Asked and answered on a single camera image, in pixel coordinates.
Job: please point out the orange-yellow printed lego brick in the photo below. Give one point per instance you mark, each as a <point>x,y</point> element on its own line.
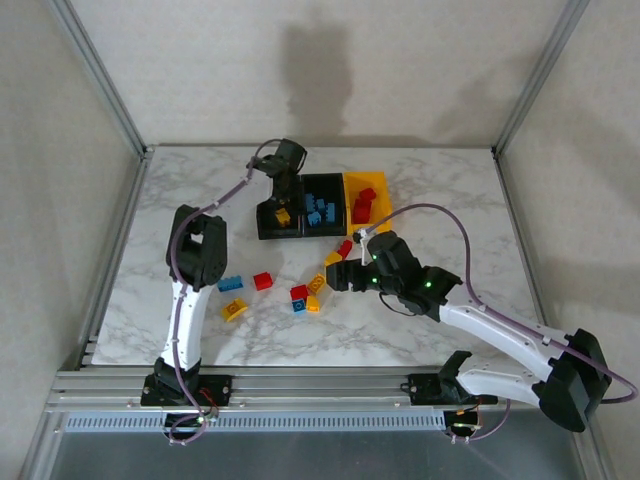
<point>316,283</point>

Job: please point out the yellow printed lego brick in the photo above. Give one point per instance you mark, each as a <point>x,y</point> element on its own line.
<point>235,309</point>

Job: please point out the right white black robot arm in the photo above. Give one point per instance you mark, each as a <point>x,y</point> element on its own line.
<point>500,331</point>

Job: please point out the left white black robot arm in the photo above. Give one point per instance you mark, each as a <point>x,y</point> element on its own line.
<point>200,250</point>

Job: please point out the black plastic bin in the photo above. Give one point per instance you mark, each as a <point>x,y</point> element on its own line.
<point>330,184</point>
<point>265,222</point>

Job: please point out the long blue lego brick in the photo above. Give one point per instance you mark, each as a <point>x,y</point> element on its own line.
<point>330,211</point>

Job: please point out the yellow plastic bin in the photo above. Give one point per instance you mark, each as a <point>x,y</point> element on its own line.
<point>381,182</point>

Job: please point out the wide blue lego brick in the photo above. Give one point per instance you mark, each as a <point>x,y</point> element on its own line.
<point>230,285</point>

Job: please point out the wide aluminium base rail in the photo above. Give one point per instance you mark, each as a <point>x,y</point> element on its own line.
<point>320,387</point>

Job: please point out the aluminium side rail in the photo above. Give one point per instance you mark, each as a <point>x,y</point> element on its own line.
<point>521,235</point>
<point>126,220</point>

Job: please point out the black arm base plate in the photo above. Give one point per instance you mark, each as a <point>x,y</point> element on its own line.
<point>220,387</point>
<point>417,387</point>

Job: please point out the aluminium frame post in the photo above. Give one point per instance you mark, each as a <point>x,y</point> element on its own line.
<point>541,75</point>
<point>102,75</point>

